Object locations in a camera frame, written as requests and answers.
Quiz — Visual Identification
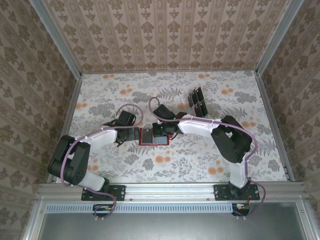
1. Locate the red leather card holder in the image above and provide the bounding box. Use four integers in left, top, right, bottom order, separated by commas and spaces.
138, 126, 174, 146

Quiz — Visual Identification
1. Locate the clear acrylic card stand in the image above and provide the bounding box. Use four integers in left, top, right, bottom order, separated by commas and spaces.
179, 85, 210, 118

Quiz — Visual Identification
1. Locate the floral patterned table cover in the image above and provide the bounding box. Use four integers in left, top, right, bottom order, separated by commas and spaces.
55, 71, 288, 184

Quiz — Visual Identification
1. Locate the grey metal sheet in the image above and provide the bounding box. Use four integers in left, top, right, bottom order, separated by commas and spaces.
37, 211, 311, 240

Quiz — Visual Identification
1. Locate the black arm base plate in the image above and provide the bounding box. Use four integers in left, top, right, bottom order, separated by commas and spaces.
214, 183, 261, 202
81, 184, 126, 202

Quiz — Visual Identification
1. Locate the aluminium table side rail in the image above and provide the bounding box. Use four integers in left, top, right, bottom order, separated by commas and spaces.
254, 70, 296, 182
46, 74, 84, 183

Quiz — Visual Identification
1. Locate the aluminium mounting rail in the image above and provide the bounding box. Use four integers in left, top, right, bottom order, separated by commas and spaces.
36, 182, 308, 201

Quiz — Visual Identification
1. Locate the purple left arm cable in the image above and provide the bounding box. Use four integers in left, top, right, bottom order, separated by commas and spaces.
60, 103, 145, 222

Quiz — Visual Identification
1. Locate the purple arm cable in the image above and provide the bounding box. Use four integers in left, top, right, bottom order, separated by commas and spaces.
149, 97, 267, 221
60, 103, 145, 222

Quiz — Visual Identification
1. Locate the slotted grey cable duct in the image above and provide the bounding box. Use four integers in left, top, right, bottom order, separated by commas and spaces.
46, 202, 251, 214

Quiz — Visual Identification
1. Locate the black cable connector box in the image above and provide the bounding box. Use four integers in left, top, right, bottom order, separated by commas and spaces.
231, 202, 251, 218
92, 203, 115, 219

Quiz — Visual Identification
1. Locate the aluminium frame post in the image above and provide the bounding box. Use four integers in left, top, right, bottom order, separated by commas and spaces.
254, 0, 306, 76
28, 0, 83, 80

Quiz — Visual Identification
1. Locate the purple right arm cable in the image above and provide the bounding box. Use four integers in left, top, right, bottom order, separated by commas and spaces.
149, 97, 267, 221

